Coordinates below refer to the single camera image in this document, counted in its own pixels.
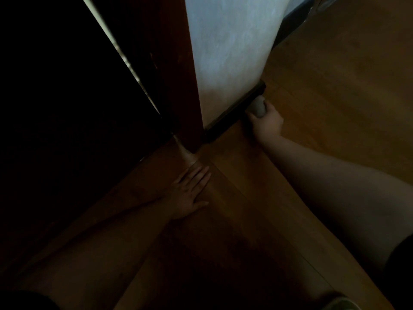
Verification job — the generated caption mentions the person's right hand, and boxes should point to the person's right hand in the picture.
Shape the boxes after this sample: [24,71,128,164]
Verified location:
[247,99,284,144]

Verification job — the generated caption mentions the person's left hand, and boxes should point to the person's left hand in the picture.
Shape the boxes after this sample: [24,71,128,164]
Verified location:
[167,163,212,220]

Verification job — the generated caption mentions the grey cleaning cloth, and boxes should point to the grey cleaning cloth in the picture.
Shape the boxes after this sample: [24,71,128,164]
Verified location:
[245,95,267,118]

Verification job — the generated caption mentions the person's left forearm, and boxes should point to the person's left forearm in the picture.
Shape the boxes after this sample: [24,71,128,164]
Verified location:
[19,198,178,310]

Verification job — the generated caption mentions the person's right forearm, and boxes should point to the person's right forearm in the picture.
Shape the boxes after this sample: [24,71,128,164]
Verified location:
[259,135,413,275]

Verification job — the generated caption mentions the green white sneaker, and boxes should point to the green white sneaker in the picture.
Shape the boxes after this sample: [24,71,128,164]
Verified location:
[322,296,361,310]

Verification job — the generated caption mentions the black shirt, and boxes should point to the black shirt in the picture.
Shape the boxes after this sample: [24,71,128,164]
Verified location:
[0,234,413,310]

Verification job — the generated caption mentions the reddish brown door frame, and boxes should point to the reddish brown door frame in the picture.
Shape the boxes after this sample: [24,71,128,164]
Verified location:
[90,0,204,154]

